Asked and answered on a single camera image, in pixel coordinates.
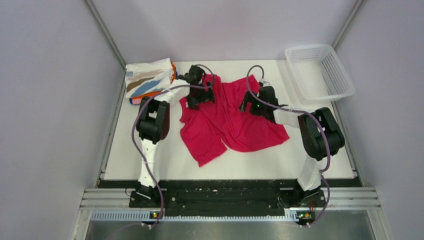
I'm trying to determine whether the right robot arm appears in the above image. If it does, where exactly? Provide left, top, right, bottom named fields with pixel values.
left=239, top=85, right=345, bottom=208

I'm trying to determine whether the crimson red t-shirt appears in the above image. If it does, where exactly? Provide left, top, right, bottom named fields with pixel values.
left=179, top=74, right=290, bottom=167

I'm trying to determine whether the aluminium rail frame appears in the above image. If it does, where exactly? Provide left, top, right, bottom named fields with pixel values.
left=79, top=187, right=381, bottom=210

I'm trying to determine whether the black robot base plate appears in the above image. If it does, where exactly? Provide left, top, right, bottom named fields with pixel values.
left=99, top=179, right=362, bottom=218

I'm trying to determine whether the white patterned folded t-shirt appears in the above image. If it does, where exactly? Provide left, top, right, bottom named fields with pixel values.
left=124, top=57, right=174, bottom=99

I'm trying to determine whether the white plastic basket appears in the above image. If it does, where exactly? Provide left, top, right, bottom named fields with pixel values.
left=284, top=44, right=356, bottom=105

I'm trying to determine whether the white slotted cable duct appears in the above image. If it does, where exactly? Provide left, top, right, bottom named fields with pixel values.
left=91, top=210, right=299, bottom=222

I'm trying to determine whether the orange folded t-shirt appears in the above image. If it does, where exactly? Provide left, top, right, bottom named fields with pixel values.
left=131, top=60, right=177, bottom=100

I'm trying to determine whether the pink folded t-shirt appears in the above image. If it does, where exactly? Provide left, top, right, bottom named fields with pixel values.
left=129, top=95, right=155, bottom=105

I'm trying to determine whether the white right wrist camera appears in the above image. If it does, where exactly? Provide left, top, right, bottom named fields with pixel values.
left=259, top=78, right=271, bottom=87

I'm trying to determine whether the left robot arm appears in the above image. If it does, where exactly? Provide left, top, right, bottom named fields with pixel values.
left=131, top=64, right=216, bottom=208

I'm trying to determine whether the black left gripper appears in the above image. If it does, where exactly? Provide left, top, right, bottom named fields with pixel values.
left=185, top=81, right=214, bottom=110

